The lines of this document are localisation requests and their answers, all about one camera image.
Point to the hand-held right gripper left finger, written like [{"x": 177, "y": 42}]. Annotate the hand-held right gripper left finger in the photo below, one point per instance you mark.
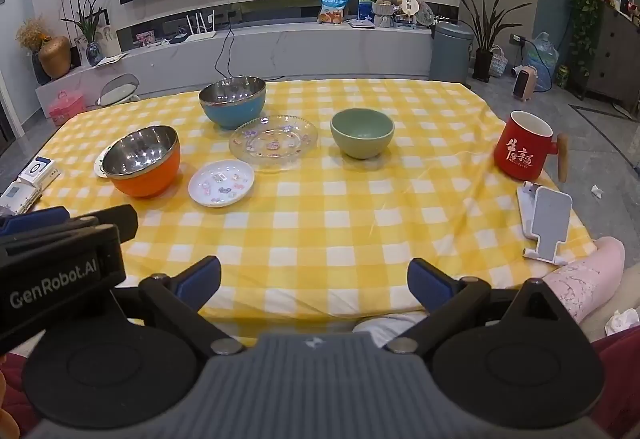
[{"x": 200, "y": 280}]

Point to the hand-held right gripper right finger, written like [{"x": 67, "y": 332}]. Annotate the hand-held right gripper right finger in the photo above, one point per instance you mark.
[{"x": 429, "y": 283}]

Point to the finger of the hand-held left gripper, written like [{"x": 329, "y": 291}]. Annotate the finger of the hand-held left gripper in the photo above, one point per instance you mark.
[
  {"x": 112, "y": 219},
  {"x": 35, "y": 220}
]

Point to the orange steel bowl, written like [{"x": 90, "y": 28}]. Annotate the orange steel bowl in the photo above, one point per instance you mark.
[{"x": 145, "y": 180}]

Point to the white fruit pattern plate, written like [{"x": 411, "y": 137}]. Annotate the white fruit pattern plate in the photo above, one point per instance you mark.
[{"x": 100, "y": 165}]

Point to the green ceramic bowl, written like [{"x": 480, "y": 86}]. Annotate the green ceramic bowl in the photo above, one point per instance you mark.
[{"x": 361, "y": 144}]

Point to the white and blue box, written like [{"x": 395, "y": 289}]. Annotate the white and blue box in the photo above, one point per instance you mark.
[{"x": 40, "y": 170}]

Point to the small white patterned plate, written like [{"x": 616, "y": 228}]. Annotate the small white patterned plate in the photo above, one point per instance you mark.
[{"x": 220, "y": 185}]

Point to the pink plastic box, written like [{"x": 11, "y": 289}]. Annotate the pink plastic box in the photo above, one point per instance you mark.
[{"x": 66, "y": 108}]

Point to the yellow checkered tablecloth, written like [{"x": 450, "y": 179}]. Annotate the yellow checkered tablecloth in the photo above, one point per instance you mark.
[{"x": 320, "y": 219}]

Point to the round grey mesh cover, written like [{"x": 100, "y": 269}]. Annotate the round grey mesh cover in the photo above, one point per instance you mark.
[{"x": 119, "y": 91}]

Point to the white folding phone stand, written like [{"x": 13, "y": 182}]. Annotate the white folding phone stand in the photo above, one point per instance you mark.
[{"x": 550, "y": 219}]

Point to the person's leg in pink trousers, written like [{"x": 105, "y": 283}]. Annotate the person's leg in pink trousers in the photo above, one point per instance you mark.
[{"x": 585, "y": 279}]

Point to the clear glass plate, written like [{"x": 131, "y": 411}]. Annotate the clear glass plate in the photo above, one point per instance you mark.
[{"x": 282, "y": 146}]

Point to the brown vase with dried flowers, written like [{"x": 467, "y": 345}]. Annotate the brown vase with dried flowers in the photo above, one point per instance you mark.
[{"x": 55, "y": 59}]

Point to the plant in blue vase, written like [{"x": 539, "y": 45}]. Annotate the plant in blue vase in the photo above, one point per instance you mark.
[{"x": 94, "y": 53}]

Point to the crumpled white tissue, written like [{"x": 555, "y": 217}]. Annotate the crumpled white tissue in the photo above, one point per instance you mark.
[{"x": 622, "y": 321}]

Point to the white router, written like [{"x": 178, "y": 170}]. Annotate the white router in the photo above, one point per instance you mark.
[{"x": 200, "y": 33}]

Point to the dark red cloth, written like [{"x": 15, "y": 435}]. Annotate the dark red cloth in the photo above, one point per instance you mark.
[{"x": 620, "y": 369}]

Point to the small pink heater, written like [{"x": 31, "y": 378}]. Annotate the small pink heater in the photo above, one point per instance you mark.
[{"x": 524, "y": 83}]

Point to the plant in black pot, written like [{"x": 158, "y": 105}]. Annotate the plant in black pot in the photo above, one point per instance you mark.
[{"x": 482, "y": 65}]

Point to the grey trash can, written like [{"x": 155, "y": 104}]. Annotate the grey trash can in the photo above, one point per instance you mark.
[{"x": 450, "y": 54}]

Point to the woven basket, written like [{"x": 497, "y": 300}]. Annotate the woven basket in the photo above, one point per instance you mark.
[{"x": 498, "y": 63}]

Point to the white marble tv console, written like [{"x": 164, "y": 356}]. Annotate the white marble tv console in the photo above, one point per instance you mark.
[{"x": 300, "y": 49}]

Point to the blue water bottle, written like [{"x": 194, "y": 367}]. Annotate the blue water bottle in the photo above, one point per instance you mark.
[{"x": 544, "y": 59}]

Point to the white round hand fan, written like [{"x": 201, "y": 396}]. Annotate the white round hand fan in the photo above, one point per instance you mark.
[{"x": 409, "y": 5}]

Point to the brown teddy bear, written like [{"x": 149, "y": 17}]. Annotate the brown teddy bear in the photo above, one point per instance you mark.
[{"x": 384, "y": 1}]

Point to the blue snack bag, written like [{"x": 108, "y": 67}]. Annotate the blue snack bag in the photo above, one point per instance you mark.
[{"x": 334, "y": 6}]

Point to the grey cabinet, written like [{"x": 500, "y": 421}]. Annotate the grey cabinet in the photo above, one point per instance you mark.
[{"x": 612, "y": 54}]

